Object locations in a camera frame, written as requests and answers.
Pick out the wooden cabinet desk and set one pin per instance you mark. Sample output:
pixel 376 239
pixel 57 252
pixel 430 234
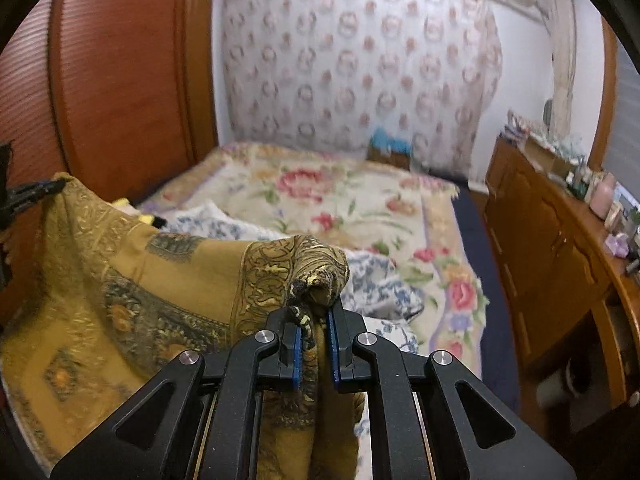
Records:
pixel 550 260

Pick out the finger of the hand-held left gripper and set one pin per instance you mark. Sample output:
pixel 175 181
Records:
pixel 37 192

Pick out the pink tissue pack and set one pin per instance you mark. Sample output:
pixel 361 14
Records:
pixel 620 245

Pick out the cream window curtain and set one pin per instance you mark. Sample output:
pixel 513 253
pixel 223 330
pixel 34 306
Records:
pixel 561 60

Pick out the open cardboard box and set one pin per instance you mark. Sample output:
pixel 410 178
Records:
pixel 540 152

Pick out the wooden louvered wardrobe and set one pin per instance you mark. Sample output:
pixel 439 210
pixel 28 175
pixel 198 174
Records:
pixel 125 85

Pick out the dark blue mattress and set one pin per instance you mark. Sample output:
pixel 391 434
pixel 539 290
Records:
pixel 495 285

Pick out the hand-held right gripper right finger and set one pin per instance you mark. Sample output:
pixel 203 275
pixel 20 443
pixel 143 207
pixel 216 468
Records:
pixel 334 360

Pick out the small white fan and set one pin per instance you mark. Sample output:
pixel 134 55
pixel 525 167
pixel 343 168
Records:
pixel 549 112

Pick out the golden brown patterned shirt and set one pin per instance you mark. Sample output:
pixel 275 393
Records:
pixel 125 270

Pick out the pink floral blanket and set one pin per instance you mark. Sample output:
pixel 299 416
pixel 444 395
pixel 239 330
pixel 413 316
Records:
pixel 350 200

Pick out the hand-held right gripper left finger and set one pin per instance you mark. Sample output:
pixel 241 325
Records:
pixel 296 355

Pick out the white blue floral cloth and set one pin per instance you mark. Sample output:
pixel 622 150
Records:
pixel 380 285

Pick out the pink thermos jug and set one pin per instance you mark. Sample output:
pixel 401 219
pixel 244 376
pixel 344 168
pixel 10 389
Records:
pixel 602 195

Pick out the yellow plush toy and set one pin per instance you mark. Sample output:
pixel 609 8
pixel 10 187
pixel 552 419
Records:
pixel 125 202

